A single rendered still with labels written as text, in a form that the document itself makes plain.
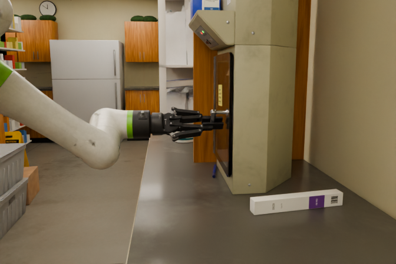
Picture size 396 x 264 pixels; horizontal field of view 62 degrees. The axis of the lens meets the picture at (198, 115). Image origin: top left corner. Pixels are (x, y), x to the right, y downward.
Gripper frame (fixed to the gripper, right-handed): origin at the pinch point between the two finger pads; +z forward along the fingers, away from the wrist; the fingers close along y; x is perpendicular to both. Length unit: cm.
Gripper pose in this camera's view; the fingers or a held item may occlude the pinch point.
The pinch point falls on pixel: (212, 122)
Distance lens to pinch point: 110.9
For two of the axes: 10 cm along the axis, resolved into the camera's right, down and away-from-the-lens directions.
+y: -0.8, -7.7, 6.3
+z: 9.9, -0.1, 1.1
